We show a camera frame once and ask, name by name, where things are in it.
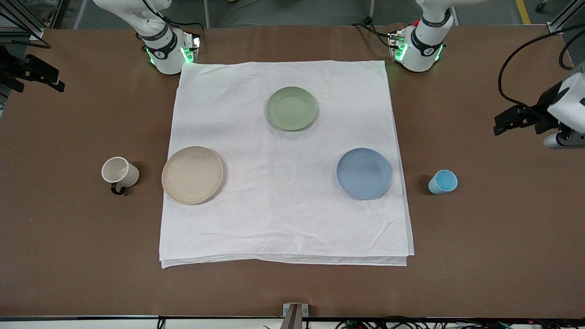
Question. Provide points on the beige plate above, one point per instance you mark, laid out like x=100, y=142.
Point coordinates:
x=192, y=175

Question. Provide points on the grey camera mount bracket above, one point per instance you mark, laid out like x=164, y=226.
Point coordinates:
x=295, y=316

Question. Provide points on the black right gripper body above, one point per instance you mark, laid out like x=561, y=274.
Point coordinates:
x=13, y=68

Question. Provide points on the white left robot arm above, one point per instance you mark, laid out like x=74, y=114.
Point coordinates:
x=422, y=50

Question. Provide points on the blue cup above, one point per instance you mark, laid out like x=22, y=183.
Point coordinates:
x=441, y=183

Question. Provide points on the white cloth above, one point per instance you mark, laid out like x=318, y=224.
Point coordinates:
x=283, y=205

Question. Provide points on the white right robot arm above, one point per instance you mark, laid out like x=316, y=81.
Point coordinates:
x=164, y=52

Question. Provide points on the blue plate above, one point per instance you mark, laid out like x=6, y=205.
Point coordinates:
x=364, y=173

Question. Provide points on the aluminium frame profile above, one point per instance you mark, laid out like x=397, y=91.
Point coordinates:
x=566, y=16
x=27, y=18

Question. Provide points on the green plate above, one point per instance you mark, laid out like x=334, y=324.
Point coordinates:
x=291, y=108

